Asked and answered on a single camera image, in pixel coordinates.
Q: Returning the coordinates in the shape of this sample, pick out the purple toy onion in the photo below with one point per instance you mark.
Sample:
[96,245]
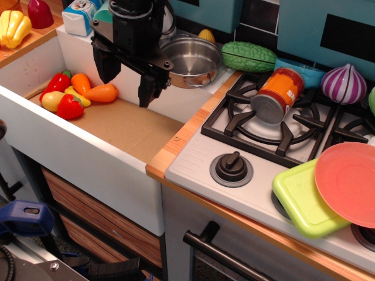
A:
[344,85]

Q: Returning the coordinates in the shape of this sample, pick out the black oven door handle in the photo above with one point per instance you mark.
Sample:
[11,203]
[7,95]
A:
[203,243]

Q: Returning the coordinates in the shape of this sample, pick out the yellow toy potato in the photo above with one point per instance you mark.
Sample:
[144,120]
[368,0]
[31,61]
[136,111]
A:
[51,100]

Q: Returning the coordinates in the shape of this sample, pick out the dark red toy vegetable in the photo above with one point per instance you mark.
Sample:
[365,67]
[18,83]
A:
[40,14]

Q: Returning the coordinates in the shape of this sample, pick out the yellow toy banana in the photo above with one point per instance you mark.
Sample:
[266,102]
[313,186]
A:
[84,101]

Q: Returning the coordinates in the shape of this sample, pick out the grey toy faucet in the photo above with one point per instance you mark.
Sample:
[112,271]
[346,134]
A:
[167,23]

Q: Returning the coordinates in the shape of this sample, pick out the stainless steel pot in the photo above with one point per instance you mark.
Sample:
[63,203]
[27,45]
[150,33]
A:
[195,61]

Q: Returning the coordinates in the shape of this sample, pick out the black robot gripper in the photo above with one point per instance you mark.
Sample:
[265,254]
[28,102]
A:
[133,39]

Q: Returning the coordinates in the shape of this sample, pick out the green toy bitter gourd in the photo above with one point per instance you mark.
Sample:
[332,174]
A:
[248,57]

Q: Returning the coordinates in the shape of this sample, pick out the yellow toy bell pepper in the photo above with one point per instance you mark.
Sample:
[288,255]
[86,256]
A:
[15,26]

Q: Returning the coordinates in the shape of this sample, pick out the teal plastic cup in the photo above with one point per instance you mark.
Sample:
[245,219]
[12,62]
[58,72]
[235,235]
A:
[103,14]

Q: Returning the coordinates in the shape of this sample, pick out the toy milk carton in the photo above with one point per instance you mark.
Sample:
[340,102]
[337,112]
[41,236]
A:
[78,15]

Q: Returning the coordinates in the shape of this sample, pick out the yellow toy corn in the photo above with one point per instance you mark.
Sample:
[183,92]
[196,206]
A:
[207,35]

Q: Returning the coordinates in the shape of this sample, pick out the black stove grate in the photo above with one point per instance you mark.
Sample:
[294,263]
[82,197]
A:
[312,125]

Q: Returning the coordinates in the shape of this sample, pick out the orange toy soup can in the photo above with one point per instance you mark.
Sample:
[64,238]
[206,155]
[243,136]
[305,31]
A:
[277,96]

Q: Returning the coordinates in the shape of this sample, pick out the lime green plastic lid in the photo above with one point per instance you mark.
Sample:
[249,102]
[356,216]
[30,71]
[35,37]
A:
[298,194]

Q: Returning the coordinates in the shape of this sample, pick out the white toy sink basin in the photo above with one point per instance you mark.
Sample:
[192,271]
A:
[105,151]

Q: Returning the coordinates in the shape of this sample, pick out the blue plastic bowl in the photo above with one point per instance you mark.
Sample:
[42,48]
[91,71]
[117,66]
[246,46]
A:
[311,76]

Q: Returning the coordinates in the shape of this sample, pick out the large orange toy carrot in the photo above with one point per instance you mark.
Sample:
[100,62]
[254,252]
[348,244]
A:
[102,93]

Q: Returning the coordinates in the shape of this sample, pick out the red toy bell pepper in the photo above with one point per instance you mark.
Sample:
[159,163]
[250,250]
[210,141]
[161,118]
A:
[70,107]

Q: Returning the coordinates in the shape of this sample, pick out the red toy chili pepper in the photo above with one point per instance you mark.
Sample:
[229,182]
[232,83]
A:
[59,82]

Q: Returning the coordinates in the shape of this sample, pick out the black stove knob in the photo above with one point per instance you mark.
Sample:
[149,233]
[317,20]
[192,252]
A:
[231,170]
[365,236]

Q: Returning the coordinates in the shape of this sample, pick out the pink plastic plate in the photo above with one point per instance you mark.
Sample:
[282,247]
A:
[344,176]

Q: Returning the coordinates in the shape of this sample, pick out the blue clamp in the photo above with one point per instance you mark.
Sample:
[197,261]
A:
[26,219]

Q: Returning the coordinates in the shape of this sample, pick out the small orange toy carrot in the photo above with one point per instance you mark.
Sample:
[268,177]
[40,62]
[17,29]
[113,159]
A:
[80,83]

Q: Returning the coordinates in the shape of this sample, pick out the green toy at right edge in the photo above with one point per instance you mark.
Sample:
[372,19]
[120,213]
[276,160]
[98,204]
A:
[371,100]

